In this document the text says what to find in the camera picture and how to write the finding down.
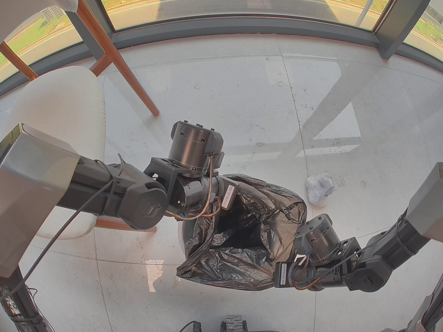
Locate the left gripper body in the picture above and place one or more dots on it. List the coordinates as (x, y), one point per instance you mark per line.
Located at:
(197, 195)

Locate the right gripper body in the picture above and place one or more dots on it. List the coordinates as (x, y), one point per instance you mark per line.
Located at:
(283, 275)

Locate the black plastic bag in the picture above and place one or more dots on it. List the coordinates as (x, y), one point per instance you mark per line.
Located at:
(221, 268)

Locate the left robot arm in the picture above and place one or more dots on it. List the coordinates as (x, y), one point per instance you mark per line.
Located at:
(34, 185)

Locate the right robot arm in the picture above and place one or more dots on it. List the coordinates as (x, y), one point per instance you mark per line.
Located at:
(380, 254)

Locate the crumpled white paper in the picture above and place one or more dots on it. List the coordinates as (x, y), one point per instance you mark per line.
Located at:
(318, 188)

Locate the white cushioned wooden chair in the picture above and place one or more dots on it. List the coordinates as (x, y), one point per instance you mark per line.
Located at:
(69, 99)

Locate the window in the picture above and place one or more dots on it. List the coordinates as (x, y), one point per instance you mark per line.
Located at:
(242, 35)

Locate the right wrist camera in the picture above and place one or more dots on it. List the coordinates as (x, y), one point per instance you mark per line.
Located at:
(301, 246)

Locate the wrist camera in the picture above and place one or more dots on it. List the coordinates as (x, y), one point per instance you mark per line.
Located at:
(218, 160)
(301, 246)

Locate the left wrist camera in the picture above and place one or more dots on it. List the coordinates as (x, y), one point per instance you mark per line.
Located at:
(218, 160)

